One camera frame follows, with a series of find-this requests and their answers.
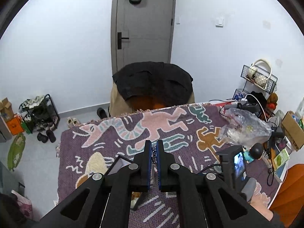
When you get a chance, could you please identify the black jewelry box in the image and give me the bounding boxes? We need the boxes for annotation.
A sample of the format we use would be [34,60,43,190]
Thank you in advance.
[105,155,147,211]

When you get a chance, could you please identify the person's right hand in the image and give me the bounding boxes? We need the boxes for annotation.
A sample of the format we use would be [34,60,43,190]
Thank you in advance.
[250,195,274,221]

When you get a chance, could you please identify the black-haired boy figurine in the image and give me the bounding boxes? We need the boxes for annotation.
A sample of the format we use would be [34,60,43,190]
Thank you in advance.
[244,143,264,164]

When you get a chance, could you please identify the clear plastic bag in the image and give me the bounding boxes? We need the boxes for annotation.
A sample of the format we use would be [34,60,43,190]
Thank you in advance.
[218,108,272,150]

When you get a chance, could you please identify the patterned purple woven blanket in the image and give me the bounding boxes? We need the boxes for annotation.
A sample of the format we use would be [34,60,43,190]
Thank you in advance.
[57,104,272,227]

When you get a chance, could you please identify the beige chair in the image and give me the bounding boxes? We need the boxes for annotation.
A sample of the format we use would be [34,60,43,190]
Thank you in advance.
[109,83,195,116]

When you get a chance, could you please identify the beige slippers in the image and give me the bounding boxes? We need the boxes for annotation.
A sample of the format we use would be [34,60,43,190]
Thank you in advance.
[66,117,81,128]

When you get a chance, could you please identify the black jacket on chair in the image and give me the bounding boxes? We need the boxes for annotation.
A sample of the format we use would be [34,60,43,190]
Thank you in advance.
[112,62,194,101]

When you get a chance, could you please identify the black slippers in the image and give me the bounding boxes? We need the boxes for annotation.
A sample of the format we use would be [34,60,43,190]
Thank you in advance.
[37,130,56,144]

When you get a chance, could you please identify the black shoe rack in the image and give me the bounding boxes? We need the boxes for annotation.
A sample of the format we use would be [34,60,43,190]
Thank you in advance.
[19,94,60,134]

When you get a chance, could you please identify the green leaf-shaped mat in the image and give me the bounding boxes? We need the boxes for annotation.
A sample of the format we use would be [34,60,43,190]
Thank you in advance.
[7,133,26,171]

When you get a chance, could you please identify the orange box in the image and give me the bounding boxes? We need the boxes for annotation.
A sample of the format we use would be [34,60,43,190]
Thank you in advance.
[6,115,24,135]

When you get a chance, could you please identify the cardboard box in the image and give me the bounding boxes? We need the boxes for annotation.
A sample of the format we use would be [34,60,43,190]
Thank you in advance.
[0,98,14,122]

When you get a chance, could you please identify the grey door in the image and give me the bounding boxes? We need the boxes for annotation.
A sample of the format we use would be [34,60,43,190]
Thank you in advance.
[111,0,176,73]

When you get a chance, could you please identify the black wire wall basket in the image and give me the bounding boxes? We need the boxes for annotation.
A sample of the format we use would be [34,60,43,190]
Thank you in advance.
[241,59,278,94]

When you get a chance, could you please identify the black door handle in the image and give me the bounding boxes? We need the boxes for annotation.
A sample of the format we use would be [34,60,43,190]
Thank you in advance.
[117,32,129,50]

